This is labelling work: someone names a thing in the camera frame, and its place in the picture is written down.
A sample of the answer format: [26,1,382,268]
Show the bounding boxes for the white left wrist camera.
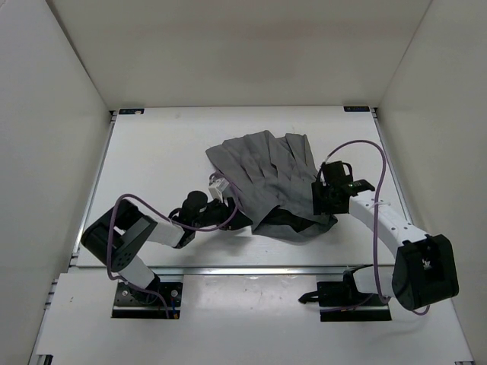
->
[208,178,230,202]

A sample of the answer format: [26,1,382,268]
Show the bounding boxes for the blue right corner sticker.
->
[343,106,370,113]

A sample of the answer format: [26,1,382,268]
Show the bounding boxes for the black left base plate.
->
[111,281,183,320]

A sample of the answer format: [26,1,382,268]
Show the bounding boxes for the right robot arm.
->
[300,161,460,313]

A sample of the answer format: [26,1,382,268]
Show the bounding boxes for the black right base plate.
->
[317,281,392,322]

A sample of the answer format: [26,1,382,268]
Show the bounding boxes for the aluminium table front rail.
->
[68,265,396,278]

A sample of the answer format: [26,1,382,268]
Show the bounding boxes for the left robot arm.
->
[81,191,252,303]

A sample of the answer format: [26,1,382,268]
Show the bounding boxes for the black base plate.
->
[317,281,392,322]
[111,281,183,320]

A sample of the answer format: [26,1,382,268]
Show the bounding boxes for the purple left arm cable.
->
[107,173,241,319]

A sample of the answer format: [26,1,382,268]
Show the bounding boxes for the blue corner sticker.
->
[118,108,145,115]
[343,106,370,113]

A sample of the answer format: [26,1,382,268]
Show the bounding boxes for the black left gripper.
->
[193,195,253,230]

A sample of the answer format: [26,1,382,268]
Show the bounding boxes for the blue left corner sticker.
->
[118,108,145,115]

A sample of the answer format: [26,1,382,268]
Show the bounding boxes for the grey pleated skirt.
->
[206,130,338,244]

